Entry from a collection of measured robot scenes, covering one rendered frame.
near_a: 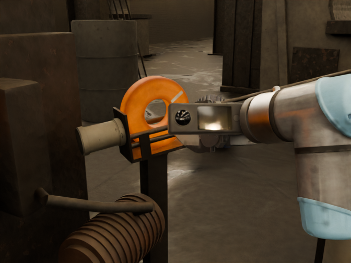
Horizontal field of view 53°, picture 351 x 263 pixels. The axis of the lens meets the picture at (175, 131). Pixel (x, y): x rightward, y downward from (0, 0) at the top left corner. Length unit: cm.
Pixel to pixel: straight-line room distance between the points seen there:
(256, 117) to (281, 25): 246
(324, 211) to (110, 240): 38
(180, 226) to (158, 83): 102
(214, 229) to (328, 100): 128
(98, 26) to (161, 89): 238
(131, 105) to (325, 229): 45
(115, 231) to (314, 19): 242
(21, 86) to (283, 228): 135
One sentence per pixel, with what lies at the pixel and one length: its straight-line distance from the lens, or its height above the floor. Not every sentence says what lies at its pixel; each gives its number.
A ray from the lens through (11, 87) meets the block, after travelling 63.
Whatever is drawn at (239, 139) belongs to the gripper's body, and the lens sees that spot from 59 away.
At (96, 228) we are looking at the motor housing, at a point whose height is 53.
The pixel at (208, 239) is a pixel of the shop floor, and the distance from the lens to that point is 159.
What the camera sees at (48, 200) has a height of 60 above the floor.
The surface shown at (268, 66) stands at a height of 52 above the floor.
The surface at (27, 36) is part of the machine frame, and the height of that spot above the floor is 87.
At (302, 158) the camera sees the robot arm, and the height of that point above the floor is 74.
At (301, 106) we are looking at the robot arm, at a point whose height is 80.
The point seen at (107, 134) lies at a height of 68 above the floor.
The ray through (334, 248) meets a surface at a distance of 91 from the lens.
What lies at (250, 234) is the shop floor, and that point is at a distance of 165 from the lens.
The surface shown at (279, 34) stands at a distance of 294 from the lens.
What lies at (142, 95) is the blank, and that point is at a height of 75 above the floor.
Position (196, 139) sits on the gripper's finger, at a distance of 62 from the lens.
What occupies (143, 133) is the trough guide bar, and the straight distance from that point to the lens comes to 74.
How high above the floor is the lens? 91
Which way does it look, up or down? 18 degrees down
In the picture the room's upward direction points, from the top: straight up
